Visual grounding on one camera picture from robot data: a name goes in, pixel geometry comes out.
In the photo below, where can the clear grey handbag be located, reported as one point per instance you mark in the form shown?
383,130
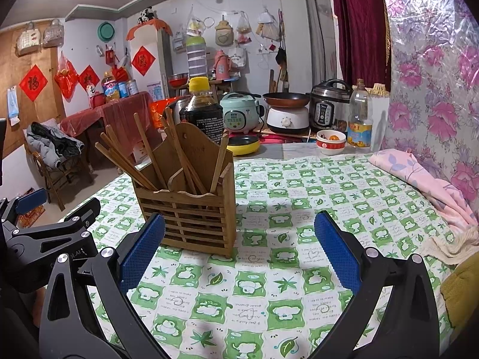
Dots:
52,34

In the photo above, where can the clear hanging plastic bag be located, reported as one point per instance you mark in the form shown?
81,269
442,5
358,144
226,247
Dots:
243,28

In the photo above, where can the teal basin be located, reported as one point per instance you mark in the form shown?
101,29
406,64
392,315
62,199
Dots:
105,31

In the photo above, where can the red diamond paper poster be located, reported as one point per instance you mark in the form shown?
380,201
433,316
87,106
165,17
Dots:
144,61
33,82
88,79

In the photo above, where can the wooden wall board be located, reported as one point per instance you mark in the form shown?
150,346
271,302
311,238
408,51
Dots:
45,112

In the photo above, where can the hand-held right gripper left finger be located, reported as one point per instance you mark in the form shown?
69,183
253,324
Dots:
144,246

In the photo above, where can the pile of jackets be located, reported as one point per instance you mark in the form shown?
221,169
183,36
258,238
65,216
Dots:
45,146

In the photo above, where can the wooden chair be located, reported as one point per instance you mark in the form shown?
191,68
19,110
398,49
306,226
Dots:
52,183

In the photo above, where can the green rice cooker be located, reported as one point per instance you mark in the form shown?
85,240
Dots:
239,114

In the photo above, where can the silver can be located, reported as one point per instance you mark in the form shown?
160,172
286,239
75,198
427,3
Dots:
133,88

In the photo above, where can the red gift bag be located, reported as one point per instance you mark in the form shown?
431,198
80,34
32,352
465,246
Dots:
35,218

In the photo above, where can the steel electric kettle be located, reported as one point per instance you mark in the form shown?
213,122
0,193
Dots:
179,106

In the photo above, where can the olive cloth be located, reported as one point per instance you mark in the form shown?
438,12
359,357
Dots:
462,288

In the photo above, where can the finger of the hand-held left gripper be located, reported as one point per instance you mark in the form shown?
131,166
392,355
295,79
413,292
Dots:
32,200
88,213

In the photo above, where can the panda plush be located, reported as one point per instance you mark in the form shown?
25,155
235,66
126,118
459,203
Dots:
146,15

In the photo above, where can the wooden chopstick holder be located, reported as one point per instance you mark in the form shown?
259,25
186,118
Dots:
198,224

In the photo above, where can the orange fridge cover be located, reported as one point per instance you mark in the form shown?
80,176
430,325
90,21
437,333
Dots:
149,24

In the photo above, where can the pink thermos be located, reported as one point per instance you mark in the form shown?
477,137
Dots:
221,65

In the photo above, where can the white hanging bag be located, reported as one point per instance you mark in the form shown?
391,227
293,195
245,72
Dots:
267,26

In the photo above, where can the yellow pan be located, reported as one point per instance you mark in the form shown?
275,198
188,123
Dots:
243,146

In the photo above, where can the blue can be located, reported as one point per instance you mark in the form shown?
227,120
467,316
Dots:
123,89

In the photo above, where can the maroon curtain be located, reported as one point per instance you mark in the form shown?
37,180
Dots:
359,26

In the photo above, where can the red white bowl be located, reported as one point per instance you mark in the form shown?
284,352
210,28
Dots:
331,146

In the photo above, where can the frying pan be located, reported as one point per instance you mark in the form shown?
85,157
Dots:
286,100

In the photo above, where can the cream cloth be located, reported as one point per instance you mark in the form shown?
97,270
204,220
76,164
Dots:
456,246

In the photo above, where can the cooking oil bottle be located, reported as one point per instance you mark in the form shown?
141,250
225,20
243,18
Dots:
111,89

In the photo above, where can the red hanging pouch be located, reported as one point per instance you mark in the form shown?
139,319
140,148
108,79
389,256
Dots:
109,55

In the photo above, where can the white tote bag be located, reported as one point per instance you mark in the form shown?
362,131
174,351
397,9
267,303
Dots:
237,58

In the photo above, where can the pink blanket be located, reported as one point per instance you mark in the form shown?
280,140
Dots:
411,172

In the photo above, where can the red basin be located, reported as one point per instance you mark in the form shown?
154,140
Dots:
177,79

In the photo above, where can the floral plastic sheet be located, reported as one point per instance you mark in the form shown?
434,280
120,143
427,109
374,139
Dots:
430,82

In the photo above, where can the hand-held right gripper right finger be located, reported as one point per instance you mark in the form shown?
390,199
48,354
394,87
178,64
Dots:
336,250

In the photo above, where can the white electric cooker base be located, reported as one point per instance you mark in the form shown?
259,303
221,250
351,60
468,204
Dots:
288,119

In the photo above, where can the plastic bag yellow contents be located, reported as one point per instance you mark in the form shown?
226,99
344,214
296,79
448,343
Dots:
194,26

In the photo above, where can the stacked food container green lid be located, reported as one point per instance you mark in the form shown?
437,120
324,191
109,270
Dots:
196,58

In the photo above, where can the green checked tablecloth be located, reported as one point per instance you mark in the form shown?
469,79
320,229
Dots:
262,288

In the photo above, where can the clear bottle yellow label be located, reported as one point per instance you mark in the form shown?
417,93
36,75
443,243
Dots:
360,127

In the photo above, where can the dark soy sauce bottle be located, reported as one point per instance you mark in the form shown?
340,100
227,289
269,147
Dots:
202,116

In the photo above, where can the beige heart pocket organizer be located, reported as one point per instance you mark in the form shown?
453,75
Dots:
223,33

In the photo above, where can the white refrigerator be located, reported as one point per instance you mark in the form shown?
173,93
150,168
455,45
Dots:
164,63

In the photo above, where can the orange red box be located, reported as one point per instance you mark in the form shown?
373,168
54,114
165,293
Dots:
155,108

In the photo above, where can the table with red cloth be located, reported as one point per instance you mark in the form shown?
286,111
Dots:
112,116

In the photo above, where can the white patterned handbag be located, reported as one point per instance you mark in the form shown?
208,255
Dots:
28,41

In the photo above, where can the steel pressure cooker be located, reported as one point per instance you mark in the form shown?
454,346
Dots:
329,108

